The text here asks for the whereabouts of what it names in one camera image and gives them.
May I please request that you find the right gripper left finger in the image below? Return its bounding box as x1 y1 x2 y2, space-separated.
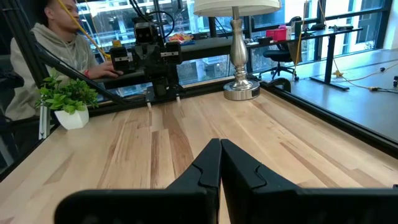
165 138 223 224

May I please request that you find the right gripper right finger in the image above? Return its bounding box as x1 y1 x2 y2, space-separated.
221 138 300 224

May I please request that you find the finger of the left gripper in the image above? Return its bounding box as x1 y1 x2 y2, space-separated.
143 45 157 77
156 45 170 77

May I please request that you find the black office chair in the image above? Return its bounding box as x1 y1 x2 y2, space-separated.
259 16 300 82

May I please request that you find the colourful snack bag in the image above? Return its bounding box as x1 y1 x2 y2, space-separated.
169 32 195 45

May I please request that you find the green potted plant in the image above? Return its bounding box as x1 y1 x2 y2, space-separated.
35 69 100 131

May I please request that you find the person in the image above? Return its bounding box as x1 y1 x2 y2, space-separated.
4 0 124 121

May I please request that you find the white shade silver table lamp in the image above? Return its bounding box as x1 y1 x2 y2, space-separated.
193 0 282 101

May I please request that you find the pink box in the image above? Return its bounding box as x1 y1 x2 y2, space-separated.
265 27 289 42

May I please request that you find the black standing desk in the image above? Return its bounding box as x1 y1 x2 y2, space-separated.
245 26 364 91

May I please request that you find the large glass window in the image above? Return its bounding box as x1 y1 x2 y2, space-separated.
77 0 388 86

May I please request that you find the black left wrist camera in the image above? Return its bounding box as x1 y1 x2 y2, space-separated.
132 21 157 45

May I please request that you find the orange yellow cable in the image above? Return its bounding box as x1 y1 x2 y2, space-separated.
57 0 112 60

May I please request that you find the black loop bracket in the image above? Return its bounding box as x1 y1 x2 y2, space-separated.
264 77 292 93

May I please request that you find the silver aluminium bracket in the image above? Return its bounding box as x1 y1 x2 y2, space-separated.
38 103 52 141

